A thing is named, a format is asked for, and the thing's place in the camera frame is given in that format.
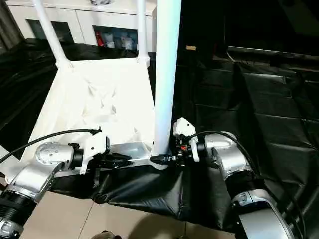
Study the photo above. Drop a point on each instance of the white plastic table top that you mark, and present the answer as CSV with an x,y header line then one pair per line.
x,y
94,99

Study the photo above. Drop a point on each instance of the white plastic table leg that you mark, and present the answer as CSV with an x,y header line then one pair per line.
x,y
4,158
50,30
167,64
141,25

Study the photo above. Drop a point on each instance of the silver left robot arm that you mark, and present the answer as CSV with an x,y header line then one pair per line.
x,y
40,174

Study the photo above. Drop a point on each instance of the silver left leg black foot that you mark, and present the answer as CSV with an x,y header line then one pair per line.
x,y
105,235

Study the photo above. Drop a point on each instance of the black work mat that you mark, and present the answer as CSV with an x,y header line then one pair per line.
x,y
259,109

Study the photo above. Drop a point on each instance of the toy figures behind cabinet glass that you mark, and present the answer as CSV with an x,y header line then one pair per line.
x,y
117,39

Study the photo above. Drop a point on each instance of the black tv cabinet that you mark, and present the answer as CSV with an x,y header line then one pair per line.
x,y
249,22

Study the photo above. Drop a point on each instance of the white cabinet with glass doors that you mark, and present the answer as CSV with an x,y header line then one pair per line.
x,y
84,17

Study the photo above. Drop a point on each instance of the grey plush toy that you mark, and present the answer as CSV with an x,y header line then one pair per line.
x,y
102,1

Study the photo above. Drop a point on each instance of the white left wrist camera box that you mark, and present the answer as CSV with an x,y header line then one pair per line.
x,y
95,145

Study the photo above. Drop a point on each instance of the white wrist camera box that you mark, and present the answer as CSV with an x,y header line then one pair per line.
x,y
95,145
184,128

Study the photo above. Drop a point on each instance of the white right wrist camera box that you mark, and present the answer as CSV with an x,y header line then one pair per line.
x,y
184,128

